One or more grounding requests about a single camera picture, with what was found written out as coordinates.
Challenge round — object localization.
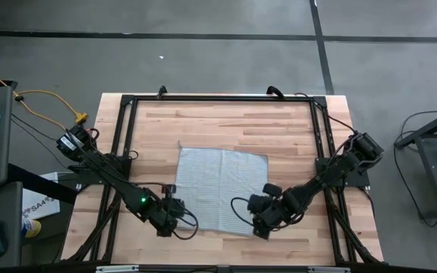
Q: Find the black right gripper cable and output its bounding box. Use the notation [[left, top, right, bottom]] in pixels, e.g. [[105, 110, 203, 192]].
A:
[[230, 196, 258, 229]]

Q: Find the silver aluminium bracket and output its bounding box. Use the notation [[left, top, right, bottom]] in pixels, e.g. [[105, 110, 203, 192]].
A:
[[308, 266, 351, 273], [95, 265, 140, 273]]

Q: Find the grey waffle microfiber towel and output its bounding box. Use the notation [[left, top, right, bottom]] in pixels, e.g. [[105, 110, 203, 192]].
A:
[[174, 146, 269, 237]]

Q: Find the thin black floor cable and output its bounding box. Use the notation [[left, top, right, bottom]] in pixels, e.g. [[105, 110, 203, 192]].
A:
[[10, 112, 72, 170]]

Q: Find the yellow extension cable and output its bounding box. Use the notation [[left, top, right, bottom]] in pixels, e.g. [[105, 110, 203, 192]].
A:
[[0, 63, 89, 130]]

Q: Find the black aluminium rig frame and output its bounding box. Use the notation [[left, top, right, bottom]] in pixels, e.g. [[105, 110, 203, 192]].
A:
[[61, 92, 385, 273]]

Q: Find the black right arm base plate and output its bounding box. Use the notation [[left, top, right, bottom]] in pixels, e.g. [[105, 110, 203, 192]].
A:
[[314, 156, 372, 190]]

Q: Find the long black floor cable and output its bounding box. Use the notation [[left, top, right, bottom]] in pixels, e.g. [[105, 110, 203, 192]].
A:
[[391, 108, 437, 229]]

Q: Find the dark grey desk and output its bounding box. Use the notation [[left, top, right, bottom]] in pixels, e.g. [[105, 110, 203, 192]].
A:
[[0, 180, 24, 269]]

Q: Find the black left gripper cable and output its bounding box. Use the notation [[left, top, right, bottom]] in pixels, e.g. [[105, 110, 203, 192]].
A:
[[171, 207, 200, 242]]

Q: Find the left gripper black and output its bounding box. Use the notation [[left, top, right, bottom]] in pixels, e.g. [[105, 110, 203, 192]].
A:
[[152, 184, 187, 239]]

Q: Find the person's yellow white shoe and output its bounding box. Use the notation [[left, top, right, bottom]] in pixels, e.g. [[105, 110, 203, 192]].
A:
[[20, 218, 42, 240]]

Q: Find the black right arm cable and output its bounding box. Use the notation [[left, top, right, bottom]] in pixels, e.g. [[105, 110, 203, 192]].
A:
[[293, 91, 359, 134]]

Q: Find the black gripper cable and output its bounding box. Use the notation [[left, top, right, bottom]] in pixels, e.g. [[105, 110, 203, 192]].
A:
[[230, 196, 258, 229], [171, 207, 200, 242]]

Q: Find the black metal stand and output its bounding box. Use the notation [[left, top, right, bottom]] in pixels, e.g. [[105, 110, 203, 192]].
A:
[[393, 105, 437, 221]]

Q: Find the black bar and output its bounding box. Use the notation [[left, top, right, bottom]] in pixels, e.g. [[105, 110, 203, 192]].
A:
[[7, 162, 80, 206]]

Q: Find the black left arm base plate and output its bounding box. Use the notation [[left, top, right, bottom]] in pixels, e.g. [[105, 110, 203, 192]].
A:
[[68, 152, 130, 187]]

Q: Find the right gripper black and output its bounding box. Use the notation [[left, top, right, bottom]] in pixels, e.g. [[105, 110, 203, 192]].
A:
[[246, 183, 287, 242]]

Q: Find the white cardboard box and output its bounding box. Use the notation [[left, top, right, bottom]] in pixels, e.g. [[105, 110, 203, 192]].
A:
[[20, 171, 61, 221]]

